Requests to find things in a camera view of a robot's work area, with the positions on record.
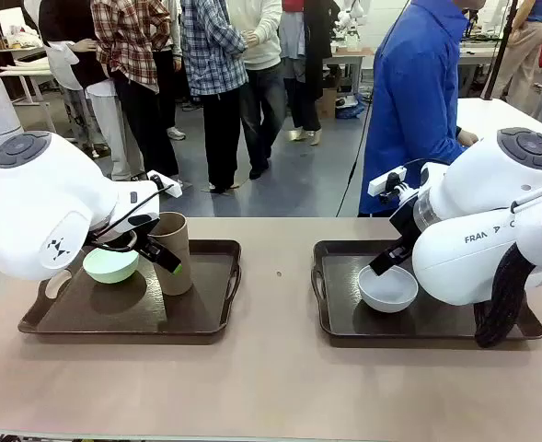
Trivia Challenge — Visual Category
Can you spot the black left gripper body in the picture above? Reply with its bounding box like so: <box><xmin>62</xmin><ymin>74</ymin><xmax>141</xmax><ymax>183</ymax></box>
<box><xmin>132</xmin><ymin>223</ymin><xmax>170</xmax><ymax>263</ymax></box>

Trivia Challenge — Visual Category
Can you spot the person in white sweater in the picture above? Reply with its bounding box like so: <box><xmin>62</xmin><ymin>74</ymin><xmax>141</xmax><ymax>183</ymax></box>
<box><xmin>228</xmin><ymin>0</ymin><xmax>284</xmax><ymax>181</ymax></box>

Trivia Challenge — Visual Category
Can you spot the white table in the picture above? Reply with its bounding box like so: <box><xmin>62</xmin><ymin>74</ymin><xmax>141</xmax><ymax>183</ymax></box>
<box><xmin>456</xmin><ymin>96</ymin><xmax>542</xmax><ymax>154</ymax></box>

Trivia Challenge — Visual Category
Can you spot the person in beige trousers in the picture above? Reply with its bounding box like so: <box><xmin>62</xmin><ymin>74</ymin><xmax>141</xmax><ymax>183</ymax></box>
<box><xmin>481</xmin><ymin>0</ymin><xmax>542</xmax><ymax>103</ymax></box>

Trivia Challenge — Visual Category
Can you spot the white bowl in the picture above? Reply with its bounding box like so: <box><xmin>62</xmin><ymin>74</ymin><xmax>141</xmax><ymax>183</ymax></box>
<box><xmin>357</xmin><ymin>264</ymin><xmax>420</xmax><ymax>315</ymax></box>

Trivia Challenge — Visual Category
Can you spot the cardboard box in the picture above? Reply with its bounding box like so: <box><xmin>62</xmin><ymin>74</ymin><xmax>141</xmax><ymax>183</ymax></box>
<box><xmin>315</xmin><ymin>87</ymin><xmax>340</xmax><ymax>120</ymax></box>

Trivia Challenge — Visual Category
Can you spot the person in dark coat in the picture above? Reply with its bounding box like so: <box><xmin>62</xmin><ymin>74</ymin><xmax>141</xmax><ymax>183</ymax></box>
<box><xmin>279</xmin><ymin>0</ymin><xmax>341</xmax><ymax>146</ymax></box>

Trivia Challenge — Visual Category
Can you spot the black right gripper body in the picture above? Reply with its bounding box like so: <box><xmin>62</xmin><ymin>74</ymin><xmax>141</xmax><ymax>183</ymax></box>
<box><xmin>387</xmin><ymin>202</ymin><xmax>422</xmax><ymax>259</ymax></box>

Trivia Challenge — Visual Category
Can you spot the thin black stand leg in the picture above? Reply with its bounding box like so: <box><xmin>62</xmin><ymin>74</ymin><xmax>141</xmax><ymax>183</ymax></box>
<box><xmin>335</xmin><ymin>0</ymin><xmax>412</xmax><ymax>218</ymax></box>

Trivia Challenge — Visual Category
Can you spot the blue bag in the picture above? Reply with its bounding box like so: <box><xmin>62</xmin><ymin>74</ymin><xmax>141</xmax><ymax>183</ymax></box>
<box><xmin>334</xmin><ymin>99</ymin><xmax>366</xmax><ymax>122</ymax></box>

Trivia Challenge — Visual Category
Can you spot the brown paper-look cup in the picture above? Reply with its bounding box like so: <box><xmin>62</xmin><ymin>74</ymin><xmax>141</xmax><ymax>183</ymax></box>
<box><xmin>148</xmin><ymin>211</ymin><xmax>194</xmax><ymax>297</ymax></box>

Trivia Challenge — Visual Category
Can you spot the person's right forearm blue sleeve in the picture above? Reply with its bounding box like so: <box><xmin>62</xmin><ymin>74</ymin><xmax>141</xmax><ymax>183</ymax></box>
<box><xmin>412</xmin><ymin>100</ymin><xmax>467</xmax><ymax>161</ymax></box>

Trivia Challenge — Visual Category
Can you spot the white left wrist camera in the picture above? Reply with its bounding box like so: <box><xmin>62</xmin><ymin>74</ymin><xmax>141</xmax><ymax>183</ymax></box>
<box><xmin>146</xmin><ymin>169</ymin><xmax>183</xmax><ymax>200</ymax></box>

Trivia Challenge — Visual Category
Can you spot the black braided cable sleeve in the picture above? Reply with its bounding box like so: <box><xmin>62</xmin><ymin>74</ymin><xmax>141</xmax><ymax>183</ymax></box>
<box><xmin>473</xmin><ymin>185</ymin><xmax>542</xmax><ymax>349</ymax></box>

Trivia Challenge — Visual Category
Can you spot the pale green bowl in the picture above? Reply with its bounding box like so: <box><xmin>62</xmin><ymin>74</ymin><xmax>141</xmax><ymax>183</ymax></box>
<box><xmin>82</xmin><ymin>247</ymin><xmax>141</xmax><ymax>285</ymax></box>

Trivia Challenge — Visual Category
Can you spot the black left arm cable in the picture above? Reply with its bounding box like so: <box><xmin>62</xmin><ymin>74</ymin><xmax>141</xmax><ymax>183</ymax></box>
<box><xmin>92</xmin><ymin>183</ymin><xmax>176</xmax><ymax>253</ymax></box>

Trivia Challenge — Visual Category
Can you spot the person in blue plaid shirt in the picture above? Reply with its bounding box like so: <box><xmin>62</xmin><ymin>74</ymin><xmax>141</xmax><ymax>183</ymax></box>
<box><xmin>179</xmin><ymin>0</ymin><xmax>249</xmax><ymax>195</ymax></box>

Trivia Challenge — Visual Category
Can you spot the black tripod pole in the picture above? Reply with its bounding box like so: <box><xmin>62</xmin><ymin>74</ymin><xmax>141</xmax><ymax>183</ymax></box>
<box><xmin>480</xmin><ymin>0</ymin><xmax>519</xmax><ymax>100</ymax></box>

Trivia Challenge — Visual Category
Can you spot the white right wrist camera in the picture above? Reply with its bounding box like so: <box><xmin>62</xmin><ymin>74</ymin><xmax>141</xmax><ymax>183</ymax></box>
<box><xmin>367</xmin><ymin>167</ymin><xmax>409</xmax><ymax>195</ymax></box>

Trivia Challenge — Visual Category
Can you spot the person's right hand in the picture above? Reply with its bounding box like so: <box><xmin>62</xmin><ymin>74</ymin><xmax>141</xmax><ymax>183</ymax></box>
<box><xmin>456</xmin><ymin>128</ymin><xmax>480</xmax><ymax>148</ymax></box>

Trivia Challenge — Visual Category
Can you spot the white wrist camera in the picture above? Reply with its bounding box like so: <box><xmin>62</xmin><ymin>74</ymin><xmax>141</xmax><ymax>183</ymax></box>
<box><xmin>146</xmin><ymin>169</ymin><xmax>183</xmax><ymax>200</ymax></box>
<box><xmin>367</xmin><ymin>167</ymin><xmax>409</xmax><ymax>195</ymax></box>

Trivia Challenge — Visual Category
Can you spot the person in red plaid shirt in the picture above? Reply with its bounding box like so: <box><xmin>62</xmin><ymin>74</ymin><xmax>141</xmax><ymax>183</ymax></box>
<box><xmin>90</xmin><ymin>0</ymin><xmax>182</xmax><ymax>183</ymax></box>

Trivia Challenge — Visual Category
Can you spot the dark brown tray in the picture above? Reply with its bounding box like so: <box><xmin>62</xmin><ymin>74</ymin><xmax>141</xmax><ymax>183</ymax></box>
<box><xmin>311</xmin><ymin>238</ymin><xmax>542</xmax><ymax>349</ymax></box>
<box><xmin>17</xmin><ymin>238</ymin><xmax>244</xmax><ymax>347</ymax></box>

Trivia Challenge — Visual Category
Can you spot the person in blue coat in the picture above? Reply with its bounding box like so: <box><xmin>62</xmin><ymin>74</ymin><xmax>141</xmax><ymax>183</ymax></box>
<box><xmin>357</xmin><ymin>0</ymin><xmax>488</xmax><ymax>218</ymax></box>

